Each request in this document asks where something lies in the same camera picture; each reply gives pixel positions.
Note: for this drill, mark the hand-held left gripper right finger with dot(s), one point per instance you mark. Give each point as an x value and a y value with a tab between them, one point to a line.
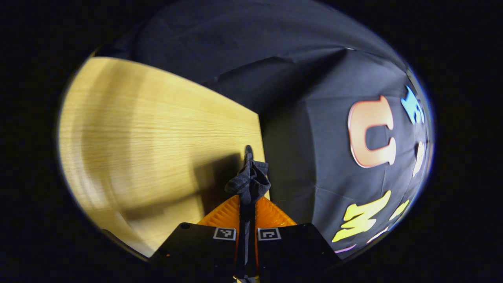
298	247

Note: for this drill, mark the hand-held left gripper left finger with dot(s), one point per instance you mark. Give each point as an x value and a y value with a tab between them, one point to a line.
196	247

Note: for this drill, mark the black backdrop cloth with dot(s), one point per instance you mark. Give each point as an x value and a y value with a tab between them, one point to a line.
314	78

